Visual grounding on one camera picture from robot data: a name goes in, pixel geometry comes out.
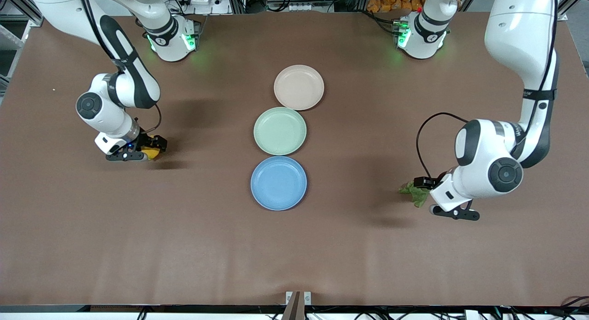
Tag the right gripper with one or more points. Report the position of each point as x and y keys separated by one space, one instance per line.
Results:
x=146 y=140

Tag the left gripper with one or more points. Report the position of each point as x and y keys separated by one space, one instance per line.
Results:
x=434 y=181

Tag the yellow lemon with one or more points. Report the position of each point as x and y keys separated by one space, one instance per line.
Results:
x=152 y=154

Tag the green lettuce leaf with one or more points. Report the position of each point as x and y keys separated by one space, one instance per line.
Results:
x=418 y=197

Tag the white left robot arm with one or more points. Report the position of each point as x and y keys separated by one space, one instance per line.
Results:
x=520 y=35

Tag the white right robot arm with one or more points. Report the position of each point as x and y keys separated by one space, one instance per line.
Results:
x=110 y=108

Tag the mint green plate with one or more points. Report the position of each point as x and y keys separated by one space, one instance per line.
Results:
x=280 y=131

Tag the blue plate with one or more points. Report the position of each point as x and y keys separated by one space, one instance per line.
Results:
x=278 y=184

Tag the beige plate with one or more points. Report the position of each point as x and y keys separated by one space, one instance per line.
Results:
x=299 y=88

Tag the grey support beam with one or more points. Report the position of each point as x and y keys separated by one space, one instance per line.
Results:
x=292 y=308

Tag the bag of orange items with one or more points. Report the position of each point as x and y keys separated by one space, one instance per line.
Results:
x=395 y=0

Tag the metal table edge bracket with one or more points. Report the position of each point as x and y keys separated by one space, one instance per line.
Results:
x=307 y=298

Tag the aluminium frame profile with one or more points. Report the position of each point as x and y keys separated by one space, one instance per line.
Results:
x=570 y=0
x=23 y=5

